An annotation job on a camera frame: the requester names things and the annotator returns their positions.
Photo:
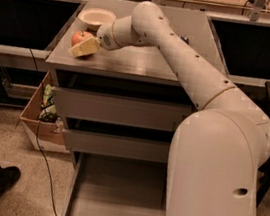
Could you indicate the white bowl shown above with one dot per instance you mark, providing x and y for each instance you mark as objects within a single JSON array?
[{"x": 95, "y": 17}]

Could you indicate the green snack bag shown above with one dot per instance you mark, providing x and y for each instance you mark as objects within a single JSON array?
[{"x": 48, "y": 113}]

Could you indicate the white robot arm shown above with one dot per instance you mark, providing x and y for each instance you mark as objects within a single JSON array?
[{"x": 215, "y": 153}]

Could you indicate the grey drawer cabinet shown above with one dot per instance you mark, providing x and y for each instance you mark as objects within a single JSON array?
[{"x": 137, "y": 72}]

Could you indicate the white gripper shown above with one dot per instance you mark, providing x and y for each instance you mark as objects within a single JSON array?
[{"x": 104, "y": 36}]

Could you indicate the red apple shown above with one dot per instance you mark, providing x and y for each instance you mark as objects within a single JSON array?
[{"x": 81, "y": 37}]

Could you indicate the grey top drawer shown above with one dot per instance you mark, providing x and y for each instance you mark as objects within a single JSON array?
[{"x": 120, "y": 110}]

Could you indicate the grey bottom drawer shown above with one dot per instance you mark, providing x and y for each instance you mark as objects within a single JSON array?
[{"x": 109, "y": 186}]

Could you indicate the cardboard box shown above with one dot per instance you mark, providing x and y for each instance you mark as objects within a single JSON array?
[{"x": 45, "y": 136}]

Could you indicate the dark blue snack packet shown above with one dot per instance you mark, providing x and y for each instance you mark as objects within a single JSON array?
[{"x": 185, "y": 39}]

